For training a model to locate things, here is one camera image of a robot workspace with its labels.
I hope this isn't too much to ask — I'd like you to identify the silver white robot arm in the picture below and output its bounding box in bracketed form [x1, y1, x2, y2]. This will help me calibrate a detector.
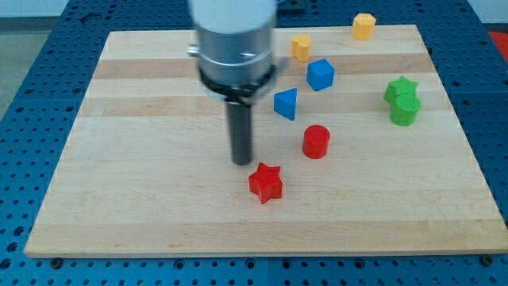
[187, 0, 287, 165]

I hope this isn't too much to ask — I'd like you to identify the blue cube block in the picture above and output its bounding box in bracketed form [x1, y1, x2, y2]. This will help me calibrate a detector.
[306, 59, 335, 91]

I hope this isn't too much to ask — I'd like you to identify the red star block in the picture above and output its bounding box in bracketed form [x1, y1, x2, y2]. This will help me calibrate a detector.
[248, 162, 283, 204]

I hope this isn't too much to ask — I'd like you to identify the yellow hexagon block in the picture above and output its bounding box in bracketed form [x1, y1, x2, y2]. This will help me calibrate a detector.
[352, 14, 376, 41]

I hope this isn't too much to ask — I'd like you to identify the light wooden board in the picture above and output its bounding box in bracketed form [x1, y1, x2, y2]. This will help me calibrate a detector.
[25, 25, 507, 258]

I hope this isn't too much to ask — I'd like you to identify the yellow heart block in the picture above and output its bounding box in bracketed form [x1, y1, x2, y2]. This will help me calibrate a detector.
[291, 34, 312, 62]

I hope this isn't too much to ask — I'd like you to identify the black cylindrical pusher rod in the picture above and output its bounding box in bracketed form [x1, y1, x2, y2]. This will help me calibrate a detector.
[226, 104, 252, 165]

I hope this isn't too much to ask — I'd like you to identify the blue triangle block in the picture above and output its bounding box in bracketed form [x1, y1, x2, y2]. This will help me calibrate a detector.
[273, 88, 298, 121]

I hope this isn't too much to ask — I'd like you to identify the green star block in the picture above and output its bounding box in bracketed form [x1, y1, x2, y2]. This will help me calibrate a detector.
[383, 75, 418, 105]

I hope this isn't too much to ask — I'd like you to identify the red cylinder block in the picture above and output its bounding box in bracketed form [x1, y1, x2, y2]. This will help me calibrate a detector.
[302, 125, 331, 159]

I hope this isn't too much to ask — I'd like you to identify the green cylinder block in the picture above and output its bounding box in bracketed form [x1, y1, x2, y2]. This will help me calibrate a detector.
[390, 94, 421, 126]

